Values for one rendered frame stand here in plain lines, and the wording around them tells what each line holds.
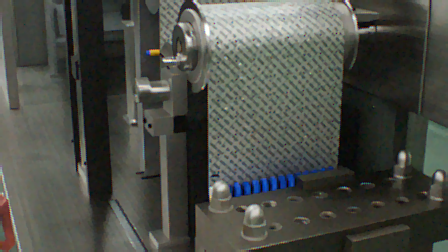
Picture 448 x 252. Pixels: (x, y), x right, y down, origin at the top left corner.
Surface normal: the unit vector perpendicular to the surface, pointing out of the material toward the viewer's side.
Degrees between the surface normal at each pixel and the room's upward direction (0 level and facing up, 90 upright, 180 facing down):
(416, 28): 90
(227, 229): 0
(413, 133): 90
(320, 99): 90
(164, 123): 90
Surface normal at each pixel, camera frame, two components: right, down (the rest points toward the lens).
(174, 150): 0.38, 0.29
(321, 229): 0.00, -0.95
